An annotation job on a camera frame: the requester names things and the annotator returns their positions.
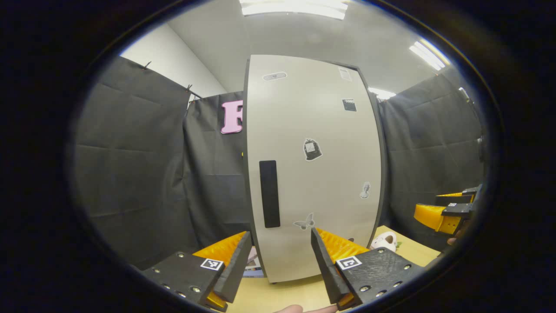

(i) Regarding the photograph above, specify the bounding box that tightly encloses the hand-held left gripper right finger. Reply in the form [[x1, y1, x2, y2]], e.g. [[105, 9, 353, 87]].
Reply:
[[310, 227, 427, 311]]

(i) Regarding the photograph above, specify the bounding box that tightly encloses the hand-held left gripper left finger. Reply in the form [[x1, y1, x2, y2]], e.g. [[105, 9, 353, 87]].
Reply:
[[141, 231, 253, 313]]

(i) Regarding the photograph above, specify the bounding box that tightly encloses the black door handle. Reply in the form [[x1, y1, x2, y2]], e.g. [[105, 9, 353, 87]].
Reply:
[[259, 160, 281, 229]]

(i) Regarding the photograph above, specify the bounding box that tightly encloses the stack of books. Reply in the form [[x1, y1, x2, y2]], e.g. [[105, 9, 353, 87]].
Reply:
[[243, 247, 265, 278]]

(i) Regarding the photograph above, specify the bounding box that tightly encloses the white rounded toy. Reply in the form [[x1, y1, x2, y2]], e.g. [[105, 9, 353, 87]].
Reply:
[[370, 231, 403, 253]]

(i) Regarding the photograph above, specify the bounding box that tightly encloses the black backdrop cloth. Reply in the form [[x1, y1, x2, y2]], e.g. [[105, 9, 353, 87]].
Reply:
[[72, 56, 485, 270]]

